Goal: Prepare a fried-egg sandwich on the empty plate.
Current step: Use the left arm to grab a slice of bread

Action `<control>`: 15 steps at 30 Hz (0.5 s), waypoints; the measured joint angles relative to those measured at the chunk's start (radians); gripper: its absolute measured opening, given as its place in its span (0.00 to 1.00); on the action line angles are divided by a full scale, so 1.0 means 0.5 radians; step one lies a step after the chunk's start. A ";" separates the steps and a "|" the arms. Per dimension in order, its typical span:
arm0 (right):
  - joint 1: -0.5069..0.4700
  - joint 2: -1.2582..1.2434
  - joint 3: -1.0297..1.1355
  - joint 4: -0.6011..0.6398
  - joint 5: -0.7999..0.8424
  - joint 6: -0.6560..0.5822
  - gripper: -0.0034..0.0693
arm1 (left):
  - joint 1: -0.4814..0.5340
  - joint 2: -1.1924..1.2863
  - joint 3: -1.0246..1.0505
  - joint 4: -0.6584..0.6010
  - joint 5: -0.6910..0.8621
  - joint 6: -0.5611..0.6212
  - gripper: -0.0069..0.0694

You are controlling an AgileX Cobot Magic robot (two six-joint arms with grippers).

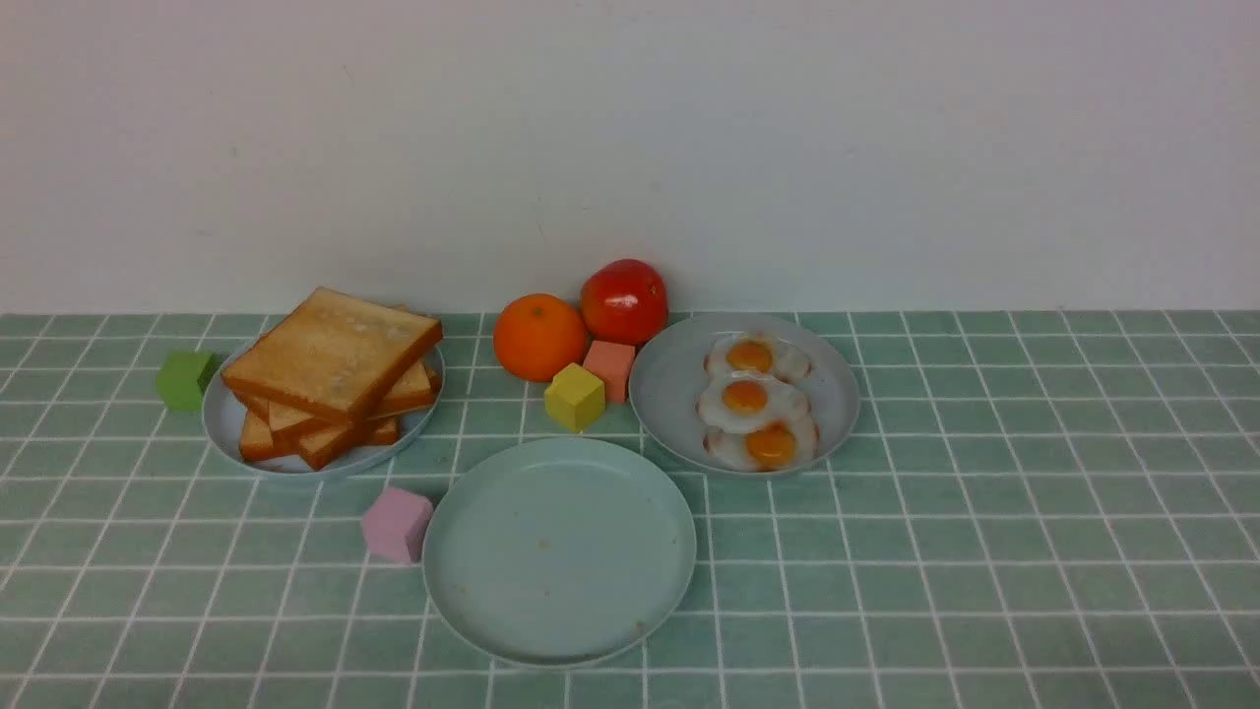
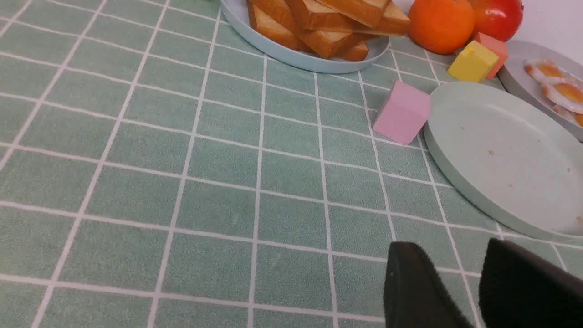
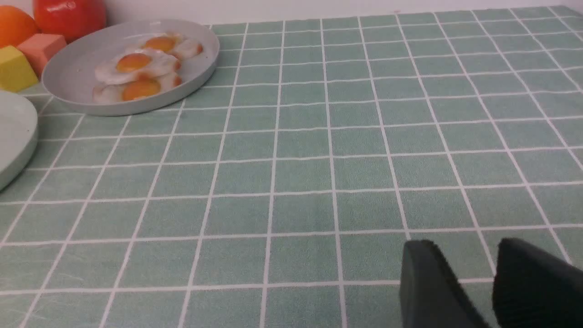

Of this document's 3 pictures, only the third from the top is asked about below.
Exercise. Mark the grey egg plate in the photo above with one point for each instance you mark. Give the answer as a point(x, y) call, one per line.
point(70, 75)

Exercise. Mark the fried egg back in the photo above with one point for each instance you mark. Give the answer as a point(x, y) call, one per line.
point(175, 44)

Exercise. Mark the red tomato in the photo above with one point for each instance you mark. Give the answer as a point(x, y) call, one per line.
point(72, 19)

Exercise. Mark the yellow cube block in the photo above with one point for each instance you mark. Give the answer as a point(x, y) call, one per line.
point(16, 74)

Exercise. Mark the green checkered tablecloth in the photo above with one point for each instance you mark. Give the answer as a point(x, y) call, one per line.
point(281, 193)

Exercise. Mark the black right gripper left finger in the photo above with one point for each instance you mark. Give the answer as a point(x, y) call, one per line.
point(430, 294)

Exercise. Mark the fried egg front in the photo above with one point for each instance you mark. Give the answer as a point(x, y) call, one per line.
point(140, 89)

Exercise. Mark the pink cube block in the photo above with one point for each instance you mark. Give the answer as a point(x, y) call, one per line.
point(40, 48)

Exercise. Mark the orange fruit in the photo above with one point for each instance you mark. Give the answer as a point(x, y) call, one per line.
point(16, 26)

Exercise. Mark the fried egg middle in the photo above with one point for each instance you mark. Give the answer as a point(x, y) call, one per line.
point(134, 65)

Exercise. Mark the fried egg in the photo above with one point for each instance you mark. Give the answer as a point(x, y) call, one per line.
point(175, 44)
point(134, 65)
point(140, 89)

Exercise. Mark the green sandwich plate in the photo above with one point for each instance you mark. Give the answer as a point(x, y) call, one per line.
point(18, 135)

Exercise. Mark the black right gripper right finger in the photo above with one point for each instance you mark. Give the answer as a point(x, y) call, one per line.
point(535, 289)

